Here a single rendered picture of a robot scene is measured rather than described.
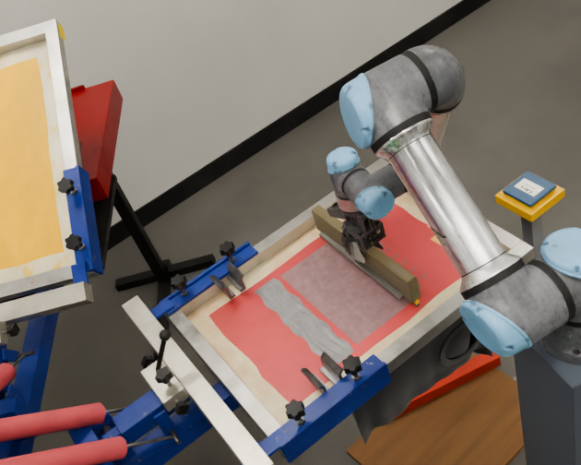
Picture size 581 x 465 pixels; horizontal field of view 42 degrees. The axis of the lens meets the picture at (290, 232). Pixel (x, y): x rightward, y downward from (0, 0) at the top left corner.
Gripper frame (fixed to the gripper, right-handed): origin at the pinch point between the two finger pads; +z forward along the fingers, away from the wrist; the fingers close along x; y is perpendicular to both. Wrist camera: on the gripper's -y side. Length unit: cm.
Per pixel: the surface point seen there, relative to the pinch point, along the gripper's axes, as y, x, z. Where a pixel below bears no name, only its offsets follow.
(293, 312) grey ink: -1.8, -23.3, 4.2
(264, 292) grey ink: -13.5, -25.0, 4.3
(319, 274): -7.6, -10.4, 4.9
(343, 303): 5.3, -12.3, 4.5
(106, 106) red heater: -121, -19, -7
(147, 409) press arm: 2, -67, -4
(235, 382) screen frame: 7.7, -46.7, 0.7
